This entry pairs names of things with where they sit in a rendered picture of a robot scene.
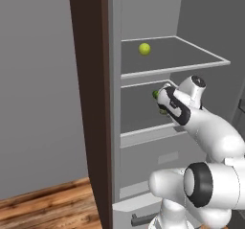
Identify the grey fridge rack, white rim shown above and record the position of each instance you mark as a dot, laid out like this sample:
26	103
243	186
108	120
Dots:
137	111
166	55

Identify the green cucumber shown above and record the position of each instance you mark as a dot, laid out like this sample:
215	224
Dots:
155	94

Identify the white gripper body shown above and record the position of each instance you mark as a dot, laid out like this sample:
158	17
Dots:
162	98

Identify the grey fridge crisper drawer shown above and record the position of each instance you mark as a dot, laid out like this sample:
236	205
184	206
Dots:
143	165

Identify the grey fridge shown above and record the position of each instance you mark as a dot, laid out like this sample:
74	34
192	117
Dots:
140	162

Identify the yellow-green round fruit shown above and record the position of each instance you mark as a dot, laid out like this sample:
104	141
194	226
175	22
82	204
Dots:
144	49

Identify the brown fridge side panel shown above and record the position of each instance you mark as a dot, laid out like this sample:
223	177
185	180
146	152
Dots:
92	111

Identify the grey freezer drawer front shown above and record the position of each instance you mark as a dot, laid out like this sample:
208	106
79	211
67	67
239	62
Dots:
127	212

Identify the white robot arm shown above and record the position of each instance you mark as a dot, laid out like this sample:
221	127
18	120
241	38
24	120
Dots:
217	133

